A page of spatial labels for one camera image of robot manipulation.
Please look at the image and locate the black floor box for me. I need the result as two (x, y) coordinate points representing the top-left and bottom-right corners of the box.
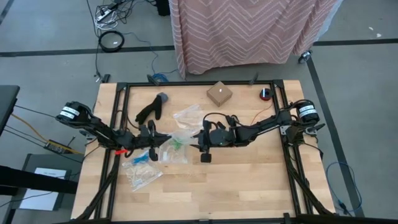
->
(156, 0), (171, 17)

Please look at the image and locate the yellow floor cable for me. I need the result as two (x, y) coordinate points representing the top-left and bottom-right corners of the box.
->
(11, 113), (84, 156)

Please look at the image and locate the white power strip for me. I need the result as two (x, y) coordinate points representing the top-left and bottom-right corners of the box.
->
(95, 8), (113, 22)

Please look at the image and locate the blue floor cable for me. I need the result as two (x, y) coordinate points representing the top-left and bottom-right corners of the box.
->
(325, 161), (363, 216)

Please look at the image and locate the black glove-like object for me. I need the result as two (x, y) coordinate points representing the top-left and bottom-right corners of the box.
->
(135, 92), (169, 125)

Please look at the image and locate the white cable coil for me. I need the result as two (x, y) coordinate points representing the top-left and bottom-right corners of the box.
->
(94, 17), (119, 31)

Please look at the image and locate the pink chevron curtain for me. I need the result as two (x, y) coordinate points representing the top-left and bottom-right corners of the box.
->
(167, 0), (343, 79)

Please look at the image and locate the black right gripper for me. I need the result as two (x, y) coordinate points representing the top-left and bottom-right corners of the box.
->
(190, 119), (238, 164)

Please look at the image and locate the white paper sheet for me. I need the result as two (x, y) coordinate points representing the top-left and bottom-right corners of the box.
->
(19, 167), (68, 212)

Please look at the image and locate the black power brick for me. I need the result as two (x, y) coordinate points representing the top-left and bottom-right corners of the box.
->
(43, 139), (68, 156)

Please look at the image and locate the black aluminium table frame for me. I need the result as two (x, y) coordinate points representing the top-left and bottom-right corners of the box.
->
(52, 79), (398, 224)

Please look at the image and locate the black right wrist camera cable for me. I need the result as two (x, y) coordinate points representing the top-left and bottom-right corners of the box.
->
(203, 112), (239, 129)

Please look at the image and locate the clear plastic zip bag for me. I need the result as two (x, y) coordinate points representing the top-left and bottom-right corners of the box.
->
(121, 151), (164, 192)
(169, 129), (201, 147)
(158, 138), (190, 165)
(172, 104), (205, 131)

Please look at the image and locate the grey floor mat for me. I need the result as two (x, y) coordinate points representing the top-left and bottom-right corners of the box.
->
(19, 153), (85, 212)

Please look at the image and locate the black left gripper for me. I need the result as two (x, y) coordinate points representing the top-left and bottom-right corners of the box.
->
(133, 119), (173, 162)

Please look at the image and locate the black bar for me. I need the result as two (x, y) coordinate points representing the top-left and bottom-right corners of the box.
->
(0, 164), (78, 196)

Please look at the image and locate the black side desk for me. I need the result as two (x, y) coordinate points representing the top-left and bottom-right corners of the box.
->
(0, 85), (21, 138)

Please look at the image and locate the small cardboard box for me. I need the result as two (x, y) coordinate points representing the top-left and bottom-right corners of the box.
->
(206, 81), (233, 106)

